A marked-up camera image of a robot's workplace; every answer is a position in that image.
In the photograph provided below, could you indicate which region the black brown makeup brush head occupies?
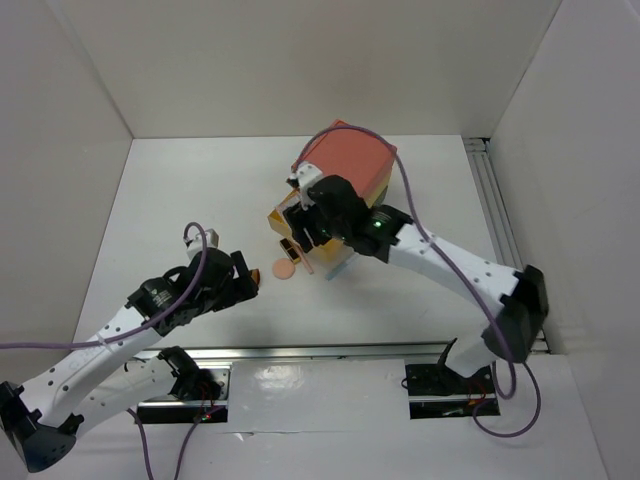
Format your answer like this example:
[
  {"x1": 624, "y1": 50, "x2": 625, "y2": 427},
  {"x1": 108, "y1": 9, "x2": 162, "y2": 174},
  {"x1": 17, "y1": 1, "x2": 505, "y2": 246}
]
[{"x1": 250, "y1": 269, "x2": 261, "y2": 287}]

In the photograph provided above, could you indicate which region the yellow drawer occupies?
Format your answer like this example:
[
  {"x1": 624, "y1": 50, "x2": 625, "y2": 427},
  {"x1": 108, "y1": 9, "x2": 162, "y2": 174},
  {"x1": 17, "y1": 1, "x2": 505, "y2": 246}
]
[{"x1": 267, "y1": 191, "x2": 346, "y2": 264}]

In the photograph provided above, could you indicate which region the round pink powder puff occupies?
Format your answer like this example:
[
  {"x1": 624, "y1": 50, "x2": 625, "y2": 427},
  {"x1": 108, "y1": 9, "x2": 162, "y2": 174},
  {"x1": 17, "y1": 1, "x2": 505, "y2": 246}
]
[{"x1": 272, "y1": 258, "x2": 296, "y2": 280}]

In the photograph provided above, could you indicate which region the red top drawer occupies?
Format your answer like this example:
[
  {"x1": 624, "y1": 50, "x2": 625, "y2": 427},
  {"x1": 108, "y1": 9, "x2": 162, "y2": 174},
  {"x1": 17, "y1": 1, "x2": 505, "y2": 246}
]
[{"x1": 301, "y1": 120, "x2": 397, "y2": 206}]

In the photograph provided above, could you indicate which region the nail sticker packet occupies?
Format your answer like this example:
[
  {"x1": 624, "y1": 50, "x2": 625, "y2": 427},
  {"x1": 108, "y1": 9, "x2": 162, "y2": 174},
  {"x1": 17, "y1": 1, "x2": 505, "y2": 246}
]
[{"x1": 275, "y1": 195, "x2": 300, "y2": 214}]

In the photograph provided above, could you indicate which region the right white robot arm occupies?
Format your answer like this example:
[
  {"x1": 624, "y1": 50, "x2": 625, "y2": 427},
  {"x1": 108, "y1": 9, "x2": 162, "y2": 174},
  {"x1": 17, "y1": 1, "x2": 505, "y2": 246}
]
[{"x1": 283, "y1": 173, "x2": 549, "y2": 392}]

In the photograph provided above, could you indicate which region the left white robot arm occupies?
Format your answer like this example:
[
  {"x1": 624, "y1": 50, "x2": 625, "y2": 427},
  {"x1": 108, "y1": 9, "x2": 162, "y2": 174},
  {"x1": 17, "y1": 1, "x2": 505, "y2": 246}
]
[{"x1": 1, "y1": 247, "x2": 258, "y2": 473}]

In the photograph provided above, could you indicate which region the black gold lipstick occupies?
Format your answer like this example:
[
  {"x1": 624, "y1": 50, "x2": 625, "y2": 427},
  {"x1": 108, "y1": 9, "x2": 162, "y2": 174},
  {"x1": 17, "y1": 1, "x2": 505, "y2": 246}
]
[{"x1": 279, "y1": 238, "x2": 301, "y2": 264}]

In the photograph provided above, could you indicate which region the pink lip liner pencil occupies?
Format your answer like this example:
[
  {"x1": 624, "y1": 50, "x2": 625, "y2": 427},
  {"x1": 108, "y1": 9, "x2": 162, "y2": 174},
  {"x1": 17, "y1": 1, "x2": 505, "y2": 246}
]
[{"x1": 293, "y1": 244, "x2": 315, "y2": 275}]

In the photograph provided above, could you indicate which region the blue eyebrow razor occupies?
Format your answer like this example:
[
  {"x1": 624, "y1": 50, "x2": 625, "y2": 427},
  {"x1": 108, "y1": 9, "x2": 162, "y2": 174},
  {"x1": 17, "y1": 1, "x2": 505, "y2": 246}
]
[{"x1": 325, "y1": 252, "x2": 358, "y2": 281}]

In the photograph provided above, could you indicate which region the three-drawer organizer box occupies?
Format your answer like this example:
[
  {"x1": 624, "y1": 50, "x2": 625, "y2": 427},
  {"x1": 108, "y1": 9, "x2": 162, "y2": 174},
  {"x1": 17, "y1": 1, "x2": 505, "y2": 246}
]
[{"x1": 282, "y1": 121, "x2": 410, "y2": 261}]

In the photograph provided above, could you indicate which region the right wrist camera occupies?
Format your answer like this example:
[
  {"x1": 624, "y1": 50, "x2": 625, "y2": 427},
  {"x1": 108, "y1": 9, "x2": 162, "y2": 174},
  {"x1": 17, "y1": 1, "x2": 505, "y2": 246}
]
[{"x1": 287, "y1": 161, "x2": 324, "y2": 210}]

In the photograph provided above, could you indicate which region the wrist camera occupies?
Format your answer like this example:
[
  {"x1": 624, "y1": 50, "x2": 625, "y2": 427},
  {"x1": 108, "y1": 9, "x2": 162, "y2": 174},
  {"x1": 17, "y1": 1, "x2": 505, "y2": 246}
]
[
  {"x1": 185, "y1": 229, "x2": 219, "y2": 260},
  {"x1": 287, "y1": 161, "x2": 324, "y2": 210}
]

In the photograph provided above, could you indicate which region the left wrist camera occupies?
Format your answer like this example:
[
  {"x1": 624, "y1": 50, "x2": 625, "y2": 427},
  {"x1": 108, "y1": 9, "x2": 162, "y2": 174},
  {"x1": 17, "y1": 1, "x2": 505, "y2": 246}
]
[{"x1": 185, "y1": 229, "x2": 219, "y2": 260}]

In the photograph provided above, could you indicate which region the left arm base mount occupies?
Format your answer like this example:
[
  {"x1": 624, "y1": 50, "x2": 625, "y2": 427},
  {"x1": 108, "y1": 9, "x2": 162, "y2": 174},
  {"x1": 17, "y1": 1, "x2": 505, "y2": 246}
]
[{"x1": 134, "y1": 362, "x2": 231, "y2": 425}]

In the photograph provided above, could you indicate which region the aluminium rail front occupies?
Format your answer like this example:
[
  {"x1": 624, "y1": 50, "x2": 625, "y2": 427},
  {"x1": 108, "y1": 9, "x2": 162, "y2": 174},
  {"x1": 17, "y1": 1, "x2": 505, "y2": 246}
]
[{"x1": 124, "y1": 340, "x2": 456, "y2": 364}]

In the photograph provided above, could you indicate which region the aluminium rail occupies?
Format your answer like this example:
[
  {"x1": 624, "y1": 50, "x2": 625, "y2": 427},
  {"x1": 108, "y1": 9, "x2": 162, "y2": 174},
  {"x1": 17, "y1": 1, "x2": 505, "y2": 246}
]
[
  {"x1": 124, "y1": 340, "x2": 456, "y2": 364},
  {"x1": 462, "y1": 135, "x2": 549, "y2": 356}
]

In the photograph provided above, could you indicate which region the aluminium rail right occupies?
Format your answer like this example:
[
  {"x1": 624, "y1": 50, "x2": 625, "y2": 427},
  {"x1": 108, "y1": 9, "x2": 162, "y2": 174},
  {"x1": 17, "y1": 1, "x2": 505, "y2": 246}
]
[{"x1": 462, "y1": 135, "x2": 549, "y2": 356}]

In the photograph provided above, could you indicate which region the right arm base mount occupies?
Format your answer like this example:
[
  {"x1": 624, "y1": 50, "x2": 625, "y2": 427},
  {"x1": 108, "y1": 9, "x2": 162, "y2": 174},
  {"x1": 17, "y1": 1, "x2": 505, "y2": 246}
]
[{"x1": 400, "y1": 364, "x2": 500, "y2": 420}]

